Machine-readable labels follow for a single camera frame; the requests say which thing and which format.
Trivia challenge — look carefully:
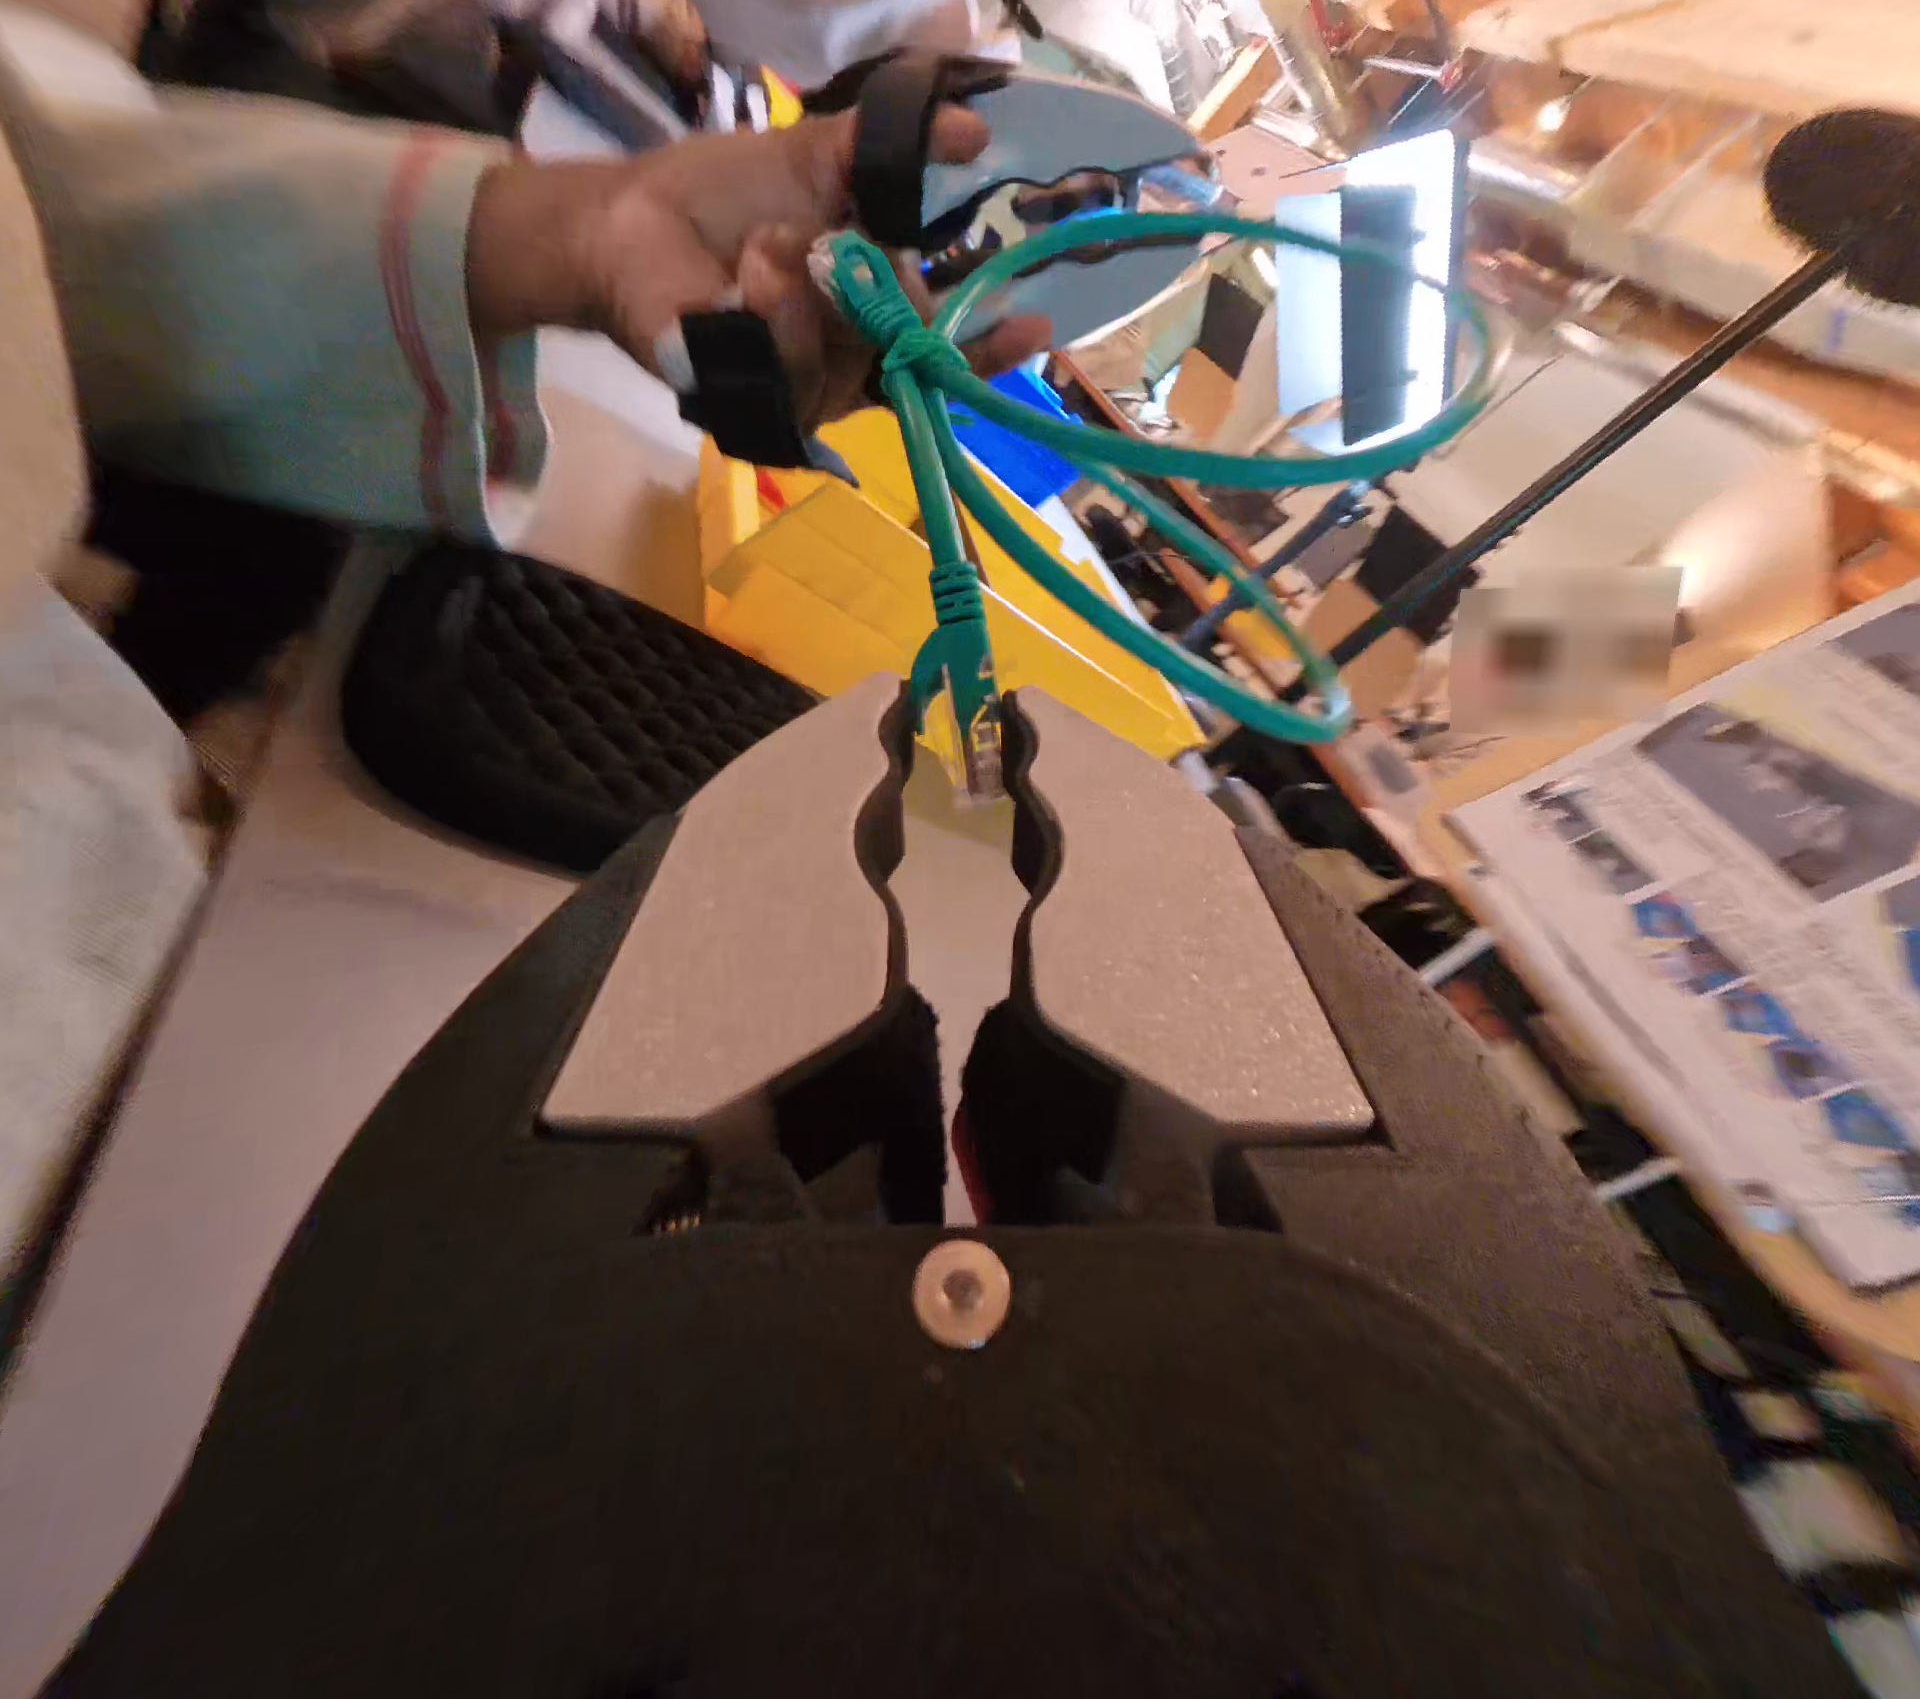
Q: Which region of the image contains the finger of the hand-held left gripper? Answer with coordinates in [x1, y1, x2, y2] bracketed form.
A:
[920, 71, 1210, 230]
[922, 230, 1218, 349]

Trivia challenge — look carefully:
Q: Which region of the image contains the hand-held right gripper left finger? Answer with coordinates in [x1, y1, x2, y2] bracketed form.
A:
[538, 674, 950, 1224]

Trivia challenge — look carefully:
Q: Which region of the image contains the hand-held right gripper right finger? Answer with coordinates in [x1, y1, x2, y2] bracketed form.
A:
[957, 688, 1375, 1224]

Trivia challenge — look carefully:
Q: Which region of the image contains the green ethernet cable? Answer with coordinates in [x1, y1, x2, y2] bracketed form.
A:
[809, 212, 1497, 806]

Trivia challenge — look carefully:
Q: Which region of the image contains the yellow plastic storage bin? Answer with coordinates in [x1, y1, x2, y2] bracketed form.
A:
[694, 407, 925, 621]
[705, 482, 1202, 763]

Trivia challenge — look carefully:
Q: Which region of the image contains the person's left forearm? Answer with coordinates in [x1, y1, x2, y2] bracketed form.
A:
[0, 4, 550, 538]

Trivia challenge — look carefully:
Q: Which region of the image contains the person's left hand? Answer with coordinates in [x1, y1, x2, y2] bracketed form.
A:
[472, 103, 1053, 426]

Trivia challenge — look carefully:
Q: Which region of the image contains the blue plastic storage bin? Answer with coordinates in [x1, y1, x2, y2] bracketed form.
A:
[944, 363, 1114, 501]

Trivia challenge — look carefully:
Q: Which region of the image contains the black quilted cushion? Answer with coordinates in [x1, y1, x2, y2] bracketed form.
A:
[341, 543, 820, 874]

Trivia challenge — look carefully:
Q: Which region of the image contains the white light panel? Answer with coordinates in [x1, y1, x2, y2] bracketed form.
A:
[1271, 128, 1464, 454]

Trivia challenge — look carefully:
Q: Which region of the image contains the printed paper poster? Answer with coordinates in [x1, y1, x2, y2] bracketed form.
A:
[1447, 579, 1920, 1294]

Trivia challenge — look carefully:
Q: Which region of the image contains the person's beige clothing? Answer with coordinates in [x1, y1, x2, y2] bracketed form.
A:
[0, 126, 213, 1279]

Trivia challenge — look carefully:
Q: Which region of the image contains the black boom microphone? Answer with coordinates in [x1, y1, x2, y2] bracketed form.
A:
[1282, 110, 1920, 695]

